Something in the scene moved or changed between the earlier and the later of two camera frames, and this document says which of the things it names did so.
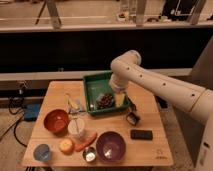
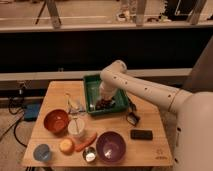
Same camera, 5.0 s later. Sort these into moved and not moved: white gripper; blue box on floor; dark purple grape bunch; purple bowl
Moved: white gripper
Not moved: dark purple grape bunch; blue box on floor; purple bowl
